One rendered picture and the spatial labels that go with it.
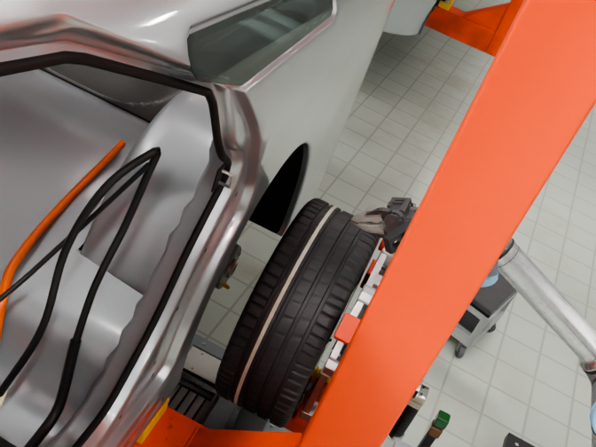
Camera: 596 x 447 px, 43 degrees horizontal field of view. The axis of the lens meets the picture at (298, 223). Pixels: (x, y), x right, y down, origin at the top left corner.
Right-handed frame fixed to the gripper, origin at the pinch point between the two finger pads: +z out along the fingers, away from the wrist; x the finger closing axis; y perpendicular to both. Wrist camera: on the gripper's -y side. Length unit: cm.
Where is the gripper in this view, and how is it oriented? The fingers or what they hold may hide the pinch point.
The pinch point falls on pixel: (355, 222)
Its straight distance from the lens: 199.3
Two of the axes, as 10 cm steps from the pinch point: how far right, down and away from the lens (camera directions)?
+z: -9.1, -0.6, 4.2
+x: -2.1, -8.0, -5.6
